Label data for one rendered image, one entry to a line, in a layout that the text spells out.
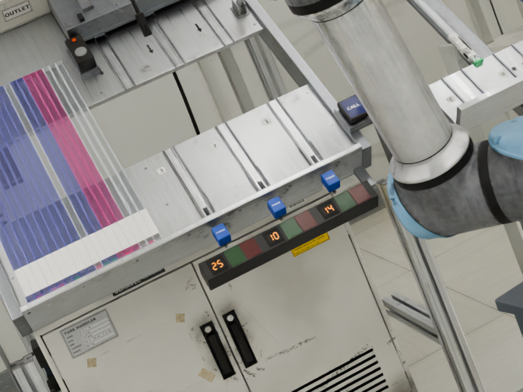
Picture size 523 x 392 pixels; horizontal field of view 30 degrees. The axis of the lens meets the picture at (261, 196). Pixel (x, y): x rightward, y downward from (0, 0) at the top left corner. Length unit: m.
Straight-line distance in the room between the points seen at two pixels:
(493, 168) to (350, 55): 0.24
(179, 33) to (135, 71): 0.13
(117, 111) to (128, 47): 1.63
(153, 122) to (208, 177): 1.90
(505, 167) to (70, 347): 1.07
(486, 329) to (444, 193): 1.37
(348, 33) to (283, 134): 0.66
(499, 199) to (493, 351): 1.26
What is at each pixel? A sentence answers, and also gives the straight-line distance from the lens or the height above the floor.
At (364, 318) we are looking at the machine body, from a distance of 2.19.
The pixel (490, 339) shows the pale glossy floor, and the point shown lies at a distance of 2.59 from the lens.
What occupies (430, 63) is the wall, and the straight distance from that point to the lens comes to 4.01.
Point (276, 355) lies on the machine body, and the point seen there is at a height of 0.32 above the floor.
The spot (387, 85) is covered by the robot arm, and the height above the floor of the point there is 0.90.
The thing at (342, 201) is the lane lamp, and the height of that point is 0.66.
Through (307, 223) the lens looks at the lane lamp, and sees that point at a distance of 1.71.
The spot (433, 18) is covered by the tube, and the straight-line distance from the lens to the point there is 1.72.
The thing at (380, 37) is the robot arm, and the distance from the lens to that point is 1.20.
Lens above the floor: 1.11
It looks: 13 degrees down
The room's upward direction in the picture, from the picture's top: 23 degrees counter-clockwise
